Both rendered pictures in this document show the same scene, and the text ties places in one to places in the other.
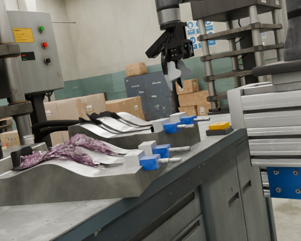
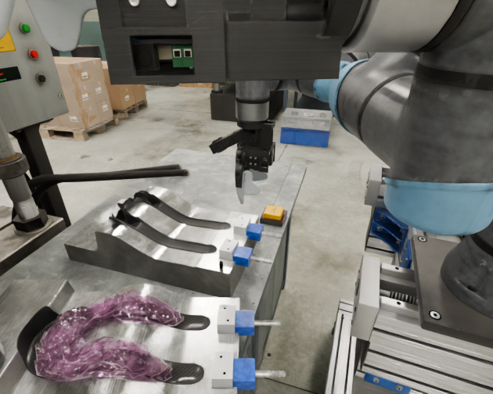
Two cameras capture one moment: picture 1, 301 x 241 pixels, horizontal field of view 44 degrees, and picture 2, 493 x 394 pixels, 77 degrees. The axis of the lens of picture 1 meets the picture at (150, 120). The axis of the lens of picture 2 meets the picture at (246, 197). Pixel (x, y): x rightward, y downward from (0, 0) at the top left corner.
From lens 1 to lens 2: 0.68 m
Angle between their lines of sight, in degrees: 29
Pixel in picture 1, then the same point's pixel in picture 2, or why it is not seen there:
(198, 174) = not seen: hidden behind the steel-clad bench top
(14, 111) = (0, 174)
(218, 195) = not seen: hidden behind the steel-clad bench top
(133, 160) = (224, 383)
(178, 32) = (264, 137)
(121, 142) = (176, 268)
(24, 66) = (5, 91)
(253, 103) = (393, 326)
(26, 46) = (2, 59)
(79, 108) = (73, 76)
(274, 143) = (401, 365)
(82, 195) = not seen: outside the picture
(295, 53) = (483, 306)
